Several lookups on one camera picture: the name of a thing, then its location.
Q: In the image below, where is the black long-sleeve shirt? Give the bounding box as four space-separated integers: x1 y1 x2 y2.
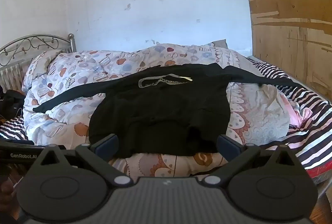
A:
33 63 301 157

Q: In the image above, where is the pink cloth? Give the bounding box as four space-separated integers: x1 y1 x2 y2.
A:
281 96 312 129

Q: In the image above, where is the red flat item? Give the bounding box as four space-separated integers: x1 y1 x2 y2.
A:
307 160 332 179

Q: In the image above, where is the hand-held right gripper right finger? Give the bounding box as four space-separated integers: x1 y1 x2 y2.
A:
202 134 299 187

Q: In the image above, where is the striped bed sheet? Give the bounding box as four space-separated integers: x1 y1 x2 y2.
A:
0 59 332 183

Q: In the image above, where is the dark cloth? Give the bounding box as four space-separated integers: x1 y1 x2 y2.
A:
0 89 26 121

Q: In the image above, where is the grey pillow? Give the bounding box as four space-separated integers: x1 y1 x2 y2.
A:
211 39 229 49

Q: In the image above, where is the patterned quilt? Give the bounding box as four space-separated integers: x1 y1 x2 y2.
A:
22 43 304 178

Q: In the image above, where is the person's left hand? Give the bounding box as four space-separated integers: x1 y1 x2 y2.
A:
0 177 16 213

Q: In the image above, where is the wooden board panel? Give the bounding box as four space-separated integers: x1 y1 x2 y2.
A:
239 0 332 103

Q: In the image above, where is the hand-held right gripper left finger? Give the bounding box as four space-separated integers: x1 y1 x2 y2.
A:
36 134 134 187

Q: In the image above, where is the metal scrollwork headboard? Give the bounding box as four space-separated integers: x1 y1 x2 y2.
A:
0 33 77 88

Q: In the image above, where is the patterned pillow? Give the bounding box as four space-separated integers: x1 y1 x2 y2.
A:
21 50 65 93

